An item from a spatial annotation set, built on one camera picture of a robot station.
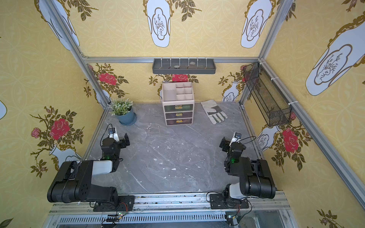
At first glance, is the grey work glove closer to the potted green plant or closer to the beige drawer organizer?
the beige drawer organizer

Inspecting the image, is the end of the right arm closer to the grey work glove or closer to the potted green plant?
the grey work glove

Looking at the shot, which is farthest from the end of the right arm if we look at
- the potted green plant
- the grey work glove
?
the potted green plant

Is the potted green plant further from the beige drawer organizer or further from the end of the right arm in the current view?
the end of the right arm

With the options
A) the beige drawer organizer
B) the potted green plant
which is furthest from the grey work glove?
the potted green plant

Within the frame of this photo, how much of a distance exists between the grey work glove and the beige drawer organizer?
194mm

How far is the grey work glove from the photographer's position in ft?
3.67

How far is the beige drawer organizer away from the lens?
3.02 feet
